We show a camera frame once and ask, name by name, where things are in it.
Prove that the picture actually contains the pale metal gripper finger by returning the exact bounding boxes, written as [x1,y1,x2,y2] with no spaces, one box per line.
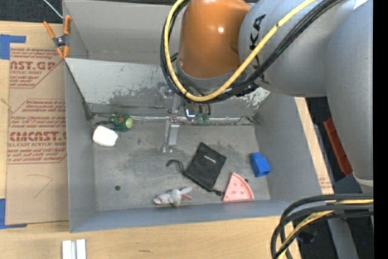
[159,109,178,153]
[169,117,181,147]

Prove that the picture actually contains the grey metal bin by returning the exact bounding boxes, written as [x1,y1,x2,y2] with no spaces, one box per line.
[62,0,335,234]

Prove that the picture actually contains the green round toy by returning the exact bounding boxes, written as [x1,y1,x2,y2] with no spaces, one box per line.
[108,112,134,132]

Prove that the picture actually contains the white toy rabbit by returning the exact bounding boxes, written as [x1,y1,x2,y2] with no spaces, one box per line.
[152,186,194,208]

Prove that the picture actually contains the white soft block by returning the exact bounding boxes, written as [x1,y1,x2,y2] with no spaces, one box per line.
[92,125,119,148]

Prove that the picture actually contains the pink toy wedge slice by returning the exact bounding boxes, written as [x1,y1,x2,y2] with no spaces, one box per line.
[221,172,255,203]

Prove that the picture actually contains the blue block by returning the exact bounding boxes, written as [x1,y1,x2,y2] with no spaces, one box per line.
[249,152,272,178]

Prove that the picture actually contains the brown cardboard board red print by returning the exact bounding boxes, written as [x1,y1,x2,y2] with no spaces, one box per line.
[0,20,335,230]

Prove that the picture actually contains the black drawstring pouch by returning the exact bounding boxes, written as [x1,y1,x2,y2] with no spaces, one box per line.
[165,142,228,197]

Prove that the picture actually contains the black cylinder on white bracket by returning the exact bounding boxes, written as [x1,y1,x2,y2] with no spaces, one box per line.
[235,85,259,98]

